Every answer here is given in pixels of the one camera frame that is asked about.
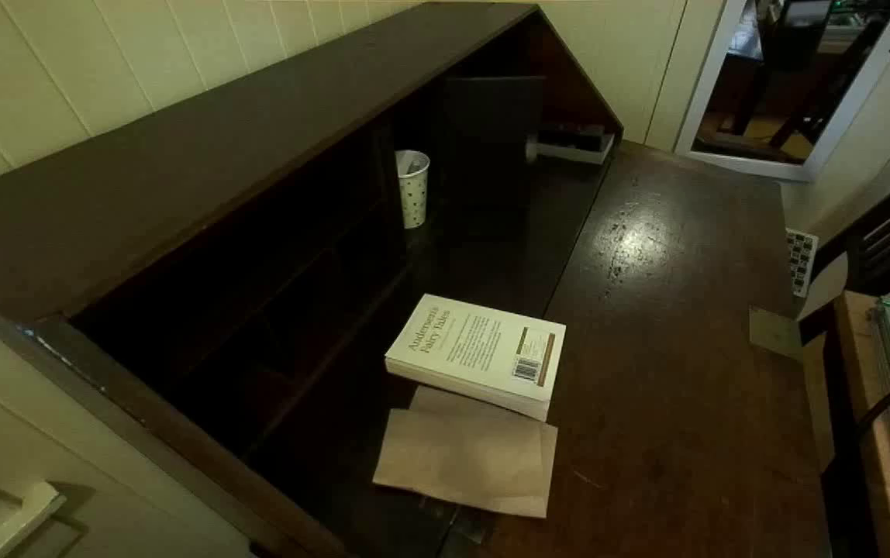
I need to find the small paper note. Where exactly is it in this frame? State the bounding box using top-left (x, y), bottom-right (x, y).
top-left (748, 311), bottom-right (799, 361)

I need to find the white patterned paper cup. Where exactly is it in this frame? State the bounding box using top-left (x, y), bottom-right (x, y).
top-left (396, 148), bottom-right (430, 229)

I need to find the dark wooden desk hutch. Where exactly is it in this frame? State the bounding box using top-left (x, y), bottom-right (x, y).
top-left (0, 2), bottom-right (623, 558)

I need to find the white framed doorway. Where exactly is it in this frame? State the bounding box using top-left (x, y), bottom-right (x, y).
top-left (675, 0), bottom-right (890, 179)

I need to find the dark hardcover book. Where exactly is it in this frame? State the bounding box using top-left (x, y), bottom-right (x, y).
top-left (525, 125), bottom-right (613, 164)

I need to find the white perforated bracket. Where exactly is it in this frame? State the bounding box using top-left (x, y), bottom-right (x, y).
top-left (784, 229), bottom-right (818, 299)

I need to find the white paperback book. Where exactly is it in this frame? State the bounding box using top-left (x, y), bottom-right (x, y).
top-left (386, 295), bottom-right (569, 422)

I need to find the dark wooden chair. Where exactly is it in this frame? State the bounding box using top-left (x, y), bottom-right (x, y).
top-left (798, 153), bottom-right (890, 348)

